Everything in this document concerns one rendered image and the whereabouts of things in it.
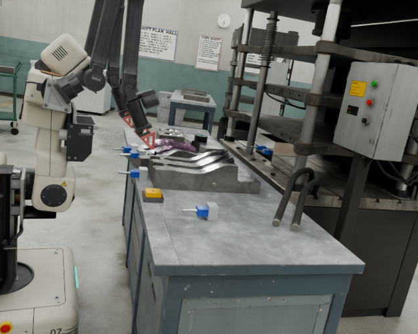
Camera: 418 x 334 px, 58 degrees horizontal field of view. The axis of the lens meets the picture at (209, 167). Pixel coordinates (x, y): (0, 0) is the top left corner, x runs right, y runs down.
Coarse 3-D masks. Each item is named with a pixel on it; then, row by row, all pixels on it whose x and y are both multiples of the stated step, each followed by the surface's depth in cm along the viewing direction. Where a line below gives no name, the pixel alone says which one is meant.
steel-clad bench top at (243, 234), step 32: (128, 128) 288; (192, 192) 167; (160, 224) 130; (192, 224) 134; (224, 224) 138; (256, 224) 143; (288, 224) 147; (160, 256) 109; (192, 256) 111; (224, 256) 114; (256, 256) 117; (288, 256) 121; (320, 256) 124; (352, 256) 128
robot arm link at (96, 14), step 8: (96, 0) 170; (104, 0) 171; (96, 8) 171; (96, 16) 172; (96, 24) 173; (88, 32) 174; (96, 32) 174; (88, 40) 174; (88, 48) 175; (88, 64) 175
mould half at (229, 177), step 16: (160, 160) 176; (208, 160) 181; (160, 176) 163; (176, 176) 165; (192, 176) 167; (208, 176) 169; (224, 176) 171; (240, 176) 181; (224, 192) 173; (240, 192) 175; (256, 192) 177
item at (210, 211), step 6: (210, 204) 140; (186, 210) 138; (192, 210) 138; (198, 210) 137; (204, 210) 138; (210, 210) 138; (216, 210) 139; (198, 216) 138; (204, 216) 139; (210, 216) 139; (216, 216) 140
